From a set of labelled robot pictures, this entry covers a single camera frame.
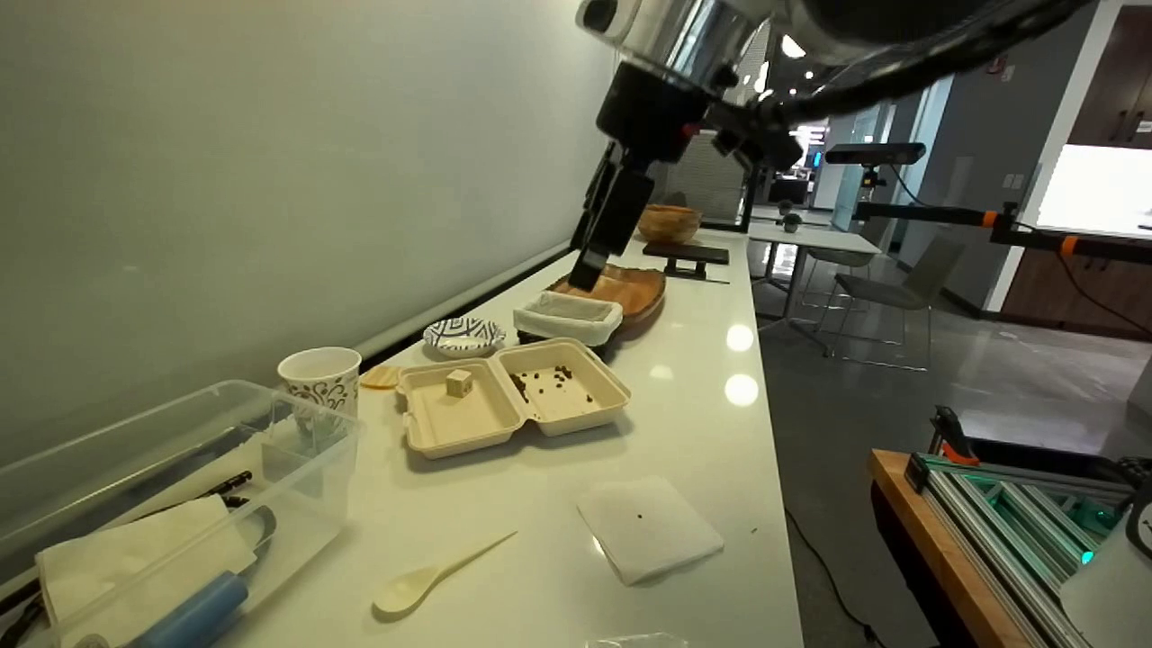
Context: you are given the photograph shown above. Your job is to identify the clear plastic bin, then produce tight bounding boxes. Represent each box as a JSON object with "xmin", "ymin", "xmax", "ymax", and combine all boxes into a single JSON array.
[{"xmin": 0, "ymin": 378, "xmax": 365, "ymax": 648}]

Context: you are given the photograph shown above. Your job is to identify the black cable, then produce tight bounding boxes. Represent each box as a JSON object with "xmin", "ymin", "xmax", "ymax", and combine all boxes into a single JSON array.
[{"xmin": 782, "ymin": 507, "xmax": 890, "ymax": 648}]

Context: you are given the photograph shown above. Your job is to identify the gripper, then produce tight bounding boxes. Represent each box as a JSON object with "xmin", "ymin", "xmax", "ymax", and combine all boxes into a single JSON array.
[{"xmin": 568, "ymin": 61, "xmax": 714, "ymax": 294}]

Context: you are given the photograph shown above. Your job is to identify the grey chair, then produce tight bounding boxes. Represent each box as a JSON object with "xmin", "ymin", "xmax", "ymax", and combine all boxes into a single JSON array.
[{"xmin": 813, "ymin": 234, "xmax": 966, "ymax": 374}]

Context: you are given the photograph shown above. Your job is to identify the brown cabinet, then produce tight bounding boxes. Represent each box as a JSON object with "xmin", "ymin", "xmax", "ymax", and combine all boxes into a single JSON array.
[{"xmin": 997, "ymin": 236, "xmax": 1152, "ymax": 343}]

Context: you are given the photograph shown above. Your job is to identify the oval wooden tray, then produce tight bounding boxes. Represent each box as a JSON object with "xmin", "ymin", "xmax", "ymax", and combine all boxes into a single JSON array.
[{"xmin": 545, "ymin": 262, "xmax": 669, "ymax": 340}]

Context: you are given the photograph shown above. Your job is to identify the small patterned bowl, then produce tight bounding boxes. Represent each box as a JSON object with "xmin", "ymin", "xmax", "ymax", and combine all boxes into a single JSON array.
[{"xmin": 422, "ymin": 317, "xmax": 508, "ymax": 360}]

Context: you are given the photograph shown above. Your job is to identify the wooden bowl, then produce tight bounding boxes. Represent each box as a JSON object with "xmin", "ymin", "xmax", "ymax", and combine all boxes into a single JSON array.
[{"xmin": 636, "ymin": 203, "xmax": 704, "ymax": 246}]

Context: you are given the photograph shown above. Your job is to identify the white napkin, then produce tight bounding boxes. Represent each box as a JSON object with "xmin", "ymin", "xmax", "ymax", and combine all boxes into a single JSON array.
[{"xmin": 575, "ymin": 474, "xmax": 726, "ymax": 588}]

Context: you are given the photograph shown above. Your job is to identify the tan clamshell lunch box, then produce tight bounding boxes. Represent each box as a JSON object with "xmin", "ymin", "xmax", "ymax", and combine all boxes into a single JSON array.
[{"xmin": 396, "ymin": 337, "xmax": 632, "ymax": 461}]

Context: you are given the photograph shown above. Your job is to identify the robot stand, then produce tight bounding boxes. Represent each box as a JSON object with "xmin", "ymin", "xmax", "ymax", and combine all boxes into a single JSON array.
[{"xmin": 868, "ymin": 436, "xmax": 1152, "ymax": 648}]

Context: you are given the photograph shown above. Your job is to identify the white paper towel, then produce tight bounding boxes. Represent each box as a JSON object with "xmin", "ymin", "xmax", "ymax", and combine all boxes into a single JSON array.
[{"xmin": 35, "ymin": 494, "xmax": 259, "ymax": 647}]

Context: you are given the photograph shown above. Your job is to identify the white table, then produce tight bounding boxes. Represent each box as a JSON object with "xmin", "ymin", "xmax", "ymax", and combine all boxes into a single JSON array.
[{"xmin": 746, "ymin": 219, "xmax": 885, "ymax": 354}]

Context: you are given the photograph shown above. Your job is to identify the black stand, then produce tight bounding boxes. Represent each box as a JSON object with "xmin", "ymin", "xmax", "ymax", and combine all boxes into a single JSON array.
[{"xmin": 642, "ymin": 239, "xmax": 732, "ymax": 284}]

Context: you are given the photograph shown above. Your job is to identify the camera on mount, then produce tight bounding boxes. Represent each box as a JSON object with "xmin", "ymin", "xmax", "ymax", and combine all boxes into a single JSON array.
[{"xmin": 823, "ymin": 141, "xmax": 1152, "ymax": 267}]

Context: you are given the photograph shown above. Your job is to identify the red and black clamp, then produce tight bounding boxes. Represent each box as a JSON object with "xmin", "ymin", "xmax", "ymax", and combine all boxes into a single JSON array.
[{"xmin": 929, "ymin": 404, "xmax": 984, "ymax": 466}]

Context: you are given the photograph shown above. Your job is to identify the patterned paper cup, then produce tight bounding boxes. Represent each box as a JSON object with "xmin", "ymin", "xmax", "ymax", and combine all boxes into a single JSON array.
[{"xmin": 276, "ymin": 346, "xmax": 364, "ymax": 422}]

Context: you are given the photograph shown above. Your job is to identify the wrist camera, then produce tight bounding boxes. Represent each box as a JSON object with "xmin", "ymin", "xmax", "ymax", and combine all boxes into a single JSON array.
[{"xmin": 706, "ymin": 90, "xmax": 809, "ymax": 174}]

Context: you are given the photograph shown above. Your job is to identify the cloth-lined basket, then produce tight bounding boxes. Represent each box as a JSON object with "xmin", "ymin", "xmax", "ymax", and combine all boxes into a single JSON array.
[{"xmin": 512, "ymin": 290, "xmax": 625, "ymax": 351}]

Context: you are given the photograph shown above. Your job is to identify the cream plastic spoon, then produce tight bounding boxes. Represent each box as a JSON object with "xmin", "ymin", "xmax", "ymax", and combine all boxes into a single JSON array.
[{"xmin": 371, "ymin": 529, "xmax": 520, "ymax": 622}]

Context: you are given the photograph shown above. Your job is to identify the blue-handled tool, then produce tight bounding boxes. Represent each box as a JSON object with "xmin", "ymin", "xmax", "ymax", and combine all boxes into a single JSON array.
[{"xmin": 124, "ymin": 571, "xmax": 255, "ymax": 648}]

